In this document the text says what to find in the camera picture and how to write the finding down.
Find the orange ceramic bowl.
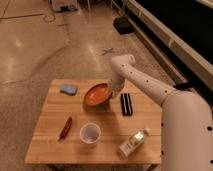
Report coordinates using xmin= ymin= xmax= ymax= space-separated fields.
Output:
xmin=83 ymin=83 xmax=111 ymax=106

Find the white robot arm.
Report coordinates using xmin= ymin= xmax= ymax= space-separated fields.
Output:
xmin=109 ymin=54 xmax=213 ymax=171

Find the black striped eraser block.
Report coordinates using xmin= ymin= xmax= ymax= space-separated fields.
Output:
xmin=120 ymin=93 xmax=133 ymax=116

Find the blue sponge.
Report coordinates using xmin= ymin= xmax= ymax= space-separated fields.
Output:
xmin=60 ymin=84 xmax=78 ymax=95

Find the wooden table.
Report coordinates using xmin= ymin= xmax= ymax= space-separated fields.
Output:
xmin=25 ymin=79 xmax=161 ymax=165

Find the white paper cup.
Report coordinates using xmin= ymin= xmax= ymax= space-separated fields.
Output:
xmin=80 ymin=123 xmax=101 ymax=146

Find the clear plastic bottle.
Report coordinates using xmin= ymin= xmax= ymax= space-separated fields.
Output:
xmin=118 ymin=128 xmax=150 ymax=158

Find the black object on floor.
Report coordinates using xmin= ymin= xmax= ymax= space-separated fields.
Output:
xmin=113 ymin=17 xmax=133 ymax=35

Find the red brown handled tool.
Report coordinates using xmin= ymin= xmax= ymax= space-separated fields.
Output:
xmin=58 ymin=117 xmax=72 ymax=141

